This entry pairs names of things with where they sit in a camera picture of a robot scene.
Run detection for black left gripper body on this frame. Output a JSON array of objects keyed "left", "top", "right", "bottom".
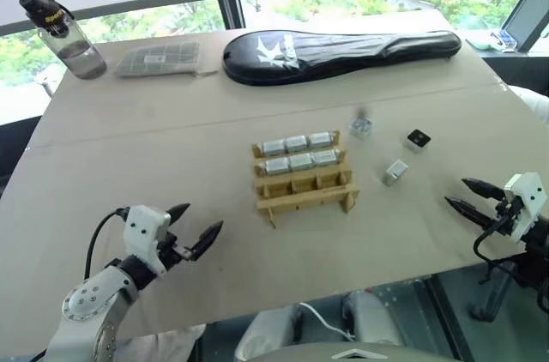
[{"left": 155, "top": 226, "right": 196, "bottom": 271}]

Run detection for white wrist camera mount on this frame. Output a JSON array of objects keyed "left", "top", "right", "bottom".
[
  {"left": 502, "top": 172, "right": 544, "bottom": 244},
  {"left": 123, "top": 205, "right": 173, "bottom": 275}
]

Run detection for black racket case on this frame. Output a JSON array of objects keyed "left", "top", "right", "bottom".
[{"left": 221, "top": 29, "right": 463, "bottom": 88}]

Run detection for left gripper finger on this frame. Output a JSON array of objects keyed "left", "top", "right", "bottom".
[
  {"left": 190, "top": 220, "right": 226, "bottom": 262},
  {"left": 166, "top": 202, "right": 191, "bottom": 223}
]

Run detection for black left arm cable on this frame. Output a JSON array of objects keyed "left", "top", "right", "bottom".
[{"left": 84, "top": 207, "right": 131, "bottom": 281}]

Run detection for small black-top cube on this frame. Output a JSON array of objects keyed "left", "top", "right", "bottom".
[{"left": 404, "top": 129, "right": 433, "bottom": 153}]

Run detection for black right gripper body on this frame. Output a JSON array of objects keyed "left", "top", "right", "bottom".
[{"left": 483, "top": 197, "right": 522, "bottom": 236}]

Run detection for dark framed monitor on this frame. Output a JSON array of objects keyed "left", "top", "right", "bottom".
[{"left": 500, "top": 0, "right": 549, "bottom": 54}]

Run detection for dark rounded robot torso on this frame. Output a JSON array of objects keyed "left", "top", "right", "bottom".
[{"left": 294, "top": 341, "right": 456, "bottom": 362}]

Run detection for white cable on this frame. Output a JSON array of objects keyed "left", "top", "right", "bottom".
[{"left": 297, "top": 301, "right": 358, "bottom": 342}]

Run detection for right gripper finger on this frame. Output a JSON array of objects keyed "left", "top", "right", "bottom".
[
  {"left": 462, "top": 178, "right": 507, "bottom": 202},
  {"left": 443, "top": 196, "right": 495, "bottom": 228}
]

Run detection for white cloth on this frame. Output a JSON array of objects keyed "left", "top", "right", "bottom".
[{"left": 509, "top": 84, "right": 549, "bottom": 124}]

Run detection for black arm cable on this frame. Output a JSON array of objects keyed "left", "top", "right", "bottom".
[
  {"left": 84, "top": 207, "right": 131, "bottom": 281},
  {"left": 473, "top": 224, "right": 535, "bottom": 284}
]

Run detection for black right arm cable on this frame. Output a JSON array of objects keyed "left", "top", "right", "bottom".
[{"left": 473, "top": 224, "right": 535, "bottom": 284}]

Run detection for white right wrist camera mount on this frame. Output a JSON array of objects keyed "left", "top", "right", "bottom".
[{"left": 502, "top": 172, "right": 544, "bottom": 244}]

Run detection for wooden slotted rack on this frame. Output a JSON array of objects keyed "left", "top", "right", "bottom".
[{"left": 250, "top": 130, "right": 360, "bottom": 230}]

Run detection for pale green item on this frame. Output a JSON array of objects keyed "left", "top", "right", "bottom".
[{"left": 464, "top": 37, "right": 506, "bottom": 52}]

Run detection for clear water bottle black lid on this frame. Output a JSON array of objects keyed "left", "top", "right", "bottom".
[{"left": 18, "top": 0, "right": 108, "bottom": 81}]

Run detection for clear plastic compartment box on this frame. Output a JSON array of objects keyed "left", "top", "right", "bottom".
[{"left": 112, "top": 40, "right": 220, "bottom": 79}]

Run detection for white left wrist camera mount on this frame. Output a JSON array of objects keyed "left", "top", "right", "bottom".
[{"left": 123, "top": 205, "right": 173, "bottom": 275}]

